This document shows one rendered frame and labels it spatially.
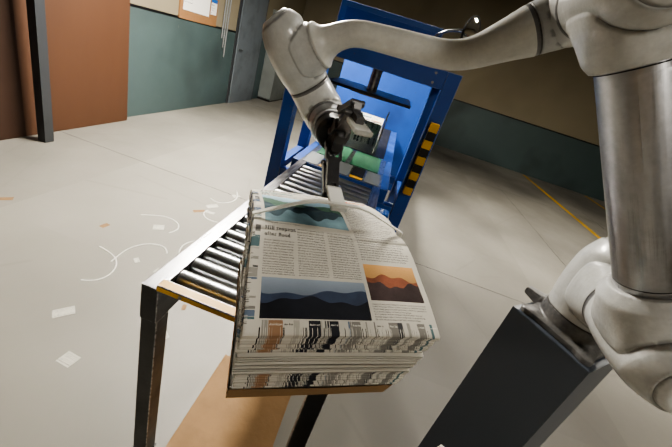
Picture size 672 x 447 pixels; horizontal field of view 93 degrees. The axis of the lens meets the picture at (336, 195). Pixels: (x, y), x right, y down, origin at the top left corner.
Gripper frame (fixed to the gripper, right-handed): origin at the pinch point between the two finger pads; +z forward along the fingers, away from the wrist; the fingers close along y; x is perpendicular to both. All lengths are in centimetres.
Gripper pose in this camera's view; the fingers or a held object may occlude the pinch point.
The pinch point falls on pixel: (349, 169)
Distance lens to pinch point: 54.2
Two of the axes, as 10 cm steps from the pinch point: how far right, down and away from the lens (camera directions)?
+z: 1.7, 5.2, -8.4
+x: -9.5, -1.5, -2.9
